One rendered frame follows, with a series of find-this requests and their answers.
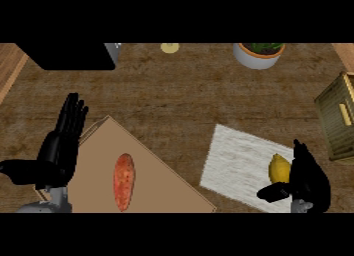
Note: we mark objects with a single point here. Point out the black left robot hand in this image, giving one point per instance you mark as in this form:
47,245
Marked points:
62,146

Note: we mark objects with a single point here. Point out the black appliance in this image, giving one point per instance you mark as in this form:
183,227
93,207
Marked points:
69,56

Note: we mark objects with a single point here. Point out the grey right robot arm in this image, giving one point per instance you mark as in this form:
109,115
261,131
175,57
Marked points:
300,206

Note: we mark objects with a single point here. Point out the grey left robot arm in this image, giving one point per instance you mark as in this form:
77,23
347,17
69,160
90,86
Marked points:
48,201

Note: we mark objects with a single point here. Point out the pale yellow round object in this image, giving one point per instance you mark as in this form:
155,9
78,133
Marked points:
170,47

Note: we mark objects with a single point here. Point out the white placemat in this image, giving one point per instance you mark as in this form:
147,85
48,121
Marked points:
239,166

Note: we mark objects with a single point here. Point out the tan wooden cutting board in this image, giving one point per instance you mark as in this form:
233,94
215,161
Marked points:
136,173

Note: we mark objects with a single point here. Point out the orange sweet potato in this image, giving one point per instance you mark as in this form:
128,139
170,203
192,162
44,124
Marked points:
124,182

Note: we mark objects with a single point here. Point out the olive wicker basket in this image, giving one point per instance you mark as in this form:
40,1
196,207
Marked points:
342,120

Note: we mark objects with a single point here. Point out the white potted plant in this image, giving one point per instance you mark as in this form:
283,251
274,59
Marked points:
258,55

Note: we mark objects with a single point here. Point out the yellow lemon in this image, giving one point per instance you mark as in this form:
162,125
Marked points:
279,168

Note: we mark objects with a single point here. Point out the grey metal object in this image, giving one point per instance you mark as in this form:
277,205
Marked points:
113,51

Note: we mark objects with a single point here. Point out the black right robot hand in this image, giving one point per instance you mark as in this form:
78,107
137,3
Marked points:
310,180

